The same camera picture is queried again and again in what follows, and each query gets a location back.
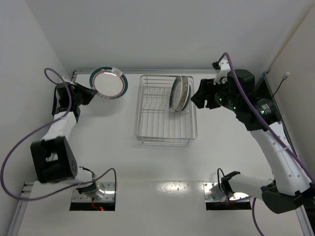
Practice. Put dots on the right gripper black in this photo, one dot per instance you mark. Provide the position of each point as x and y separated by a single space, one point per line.
209 93

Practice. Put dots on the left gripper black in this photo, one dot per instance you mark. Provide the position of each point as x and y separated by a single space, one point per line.
80 95

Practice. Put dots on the small blue patterned plate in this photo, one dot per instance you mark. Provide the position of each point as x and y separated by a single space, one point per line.
189 94

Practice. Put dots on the white plate with grey rim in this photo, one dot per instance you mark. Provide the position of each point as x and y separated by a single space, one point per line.
185 94

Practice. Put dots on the green red rimmed plate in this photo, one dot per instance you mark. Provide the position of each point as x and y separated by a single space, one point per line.
175 94
109 82

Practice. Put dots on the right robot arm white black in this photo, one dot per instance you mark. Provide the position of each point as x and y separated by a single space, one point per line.
291 186

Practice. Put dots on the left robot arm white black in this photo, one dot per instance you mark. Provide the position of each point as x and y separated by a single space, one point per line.
52 156

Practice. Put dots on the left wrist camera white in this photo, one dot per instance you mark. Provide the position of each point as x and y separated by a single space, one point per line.
66 79

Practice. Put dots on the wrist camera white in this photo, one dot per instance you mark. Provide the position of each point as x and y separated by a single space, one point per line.
222 68
66 79

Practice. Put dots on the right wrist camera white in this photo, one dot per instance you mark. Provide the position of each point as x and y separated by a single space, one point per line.
222 68

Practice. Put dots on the metal wire dish rack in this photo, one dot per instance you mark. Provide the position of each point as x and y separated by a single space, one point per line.
155 123

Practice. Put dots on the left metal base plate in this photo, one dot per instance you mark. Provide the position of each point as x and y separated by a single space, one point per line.
105 193

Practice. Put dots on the metal base plate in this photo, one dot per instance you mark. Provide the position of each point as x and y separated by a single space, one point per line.
105 193
214 195

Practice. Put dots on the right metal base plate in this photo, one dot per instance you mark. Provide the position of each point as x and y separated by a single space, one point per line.
214 195

